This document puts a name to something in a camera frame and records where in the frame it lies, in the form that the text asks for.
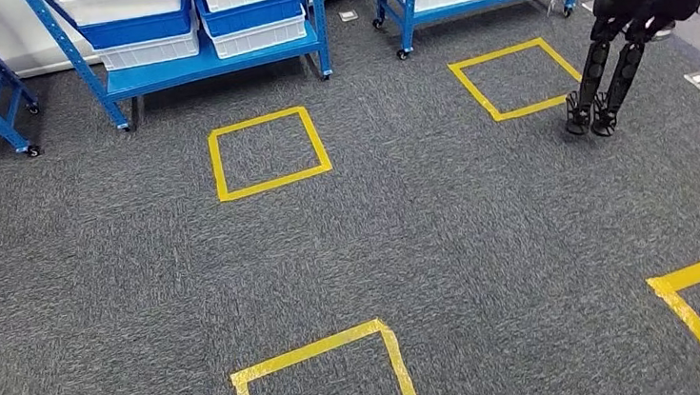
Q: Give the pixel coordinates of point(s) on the blue plastic bin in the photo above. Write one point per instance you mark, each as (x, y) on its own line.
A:
(132, 28)
(252, 15)

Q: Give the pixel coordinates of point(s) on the white car body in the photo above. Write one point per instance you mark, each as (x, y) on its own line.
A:
(16, 41)

